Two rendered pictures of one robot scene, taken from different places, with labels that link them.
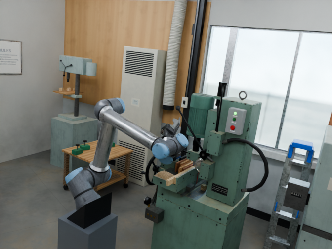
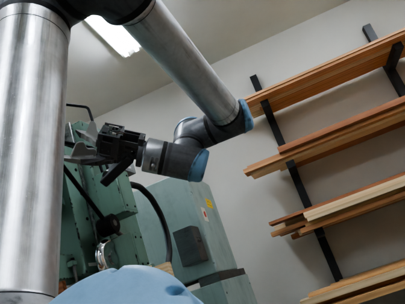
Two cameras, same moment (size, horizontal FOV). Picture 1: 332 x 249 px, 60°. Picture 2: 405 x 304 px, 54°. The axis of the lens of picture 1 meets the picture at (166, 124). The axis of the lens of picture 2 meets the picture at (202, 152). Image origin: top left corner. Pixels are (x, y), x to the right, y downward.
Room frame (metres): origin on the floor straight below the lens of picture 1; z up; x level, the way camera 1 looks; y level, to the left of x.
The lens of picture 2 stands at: (1.95, 0.95, 0.84)
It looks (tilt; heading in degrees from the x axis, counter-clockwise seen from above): 19 degrees up; 252
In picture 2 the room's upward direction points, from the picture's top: 19 degrees counter-clockwise
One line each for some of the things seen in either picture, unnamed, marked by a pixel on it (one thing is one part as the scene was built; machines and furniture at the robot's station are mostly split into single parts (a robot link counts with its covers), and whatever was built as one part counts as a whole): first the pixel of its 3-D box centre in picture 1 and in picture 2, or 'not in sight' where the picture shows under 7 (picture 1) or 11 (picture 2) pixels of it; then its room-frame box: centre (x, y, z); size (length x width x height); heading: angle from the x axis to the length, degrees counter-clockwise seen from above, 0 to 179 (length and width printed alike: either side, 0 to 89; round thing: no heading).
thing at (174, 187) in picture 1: (180, 170); not in sight; (2.16, -0.16, 0.87); 0.61 x 0.30 x 0.06; 147
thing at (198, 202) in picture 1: (203, 193); not in sight; (2.04, -0.35, 0.76); 0.57 x 0.45 x 0.09; 57
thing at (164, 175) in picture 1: (166, 174); not in sight; (1.94, -0.04, 0.92); 0.14 x 0.09 x 0.04; 57
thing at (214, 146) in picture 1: (215, 143); (116, 194); (1.86, -0.35, 1.22); 0.09 x 0.08 x 0.15; 57
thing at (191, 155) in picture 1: (196, 156); (50, 273); (2.09, -0.26, 1.03); 0.14 x 0.07 x 0.09; 57
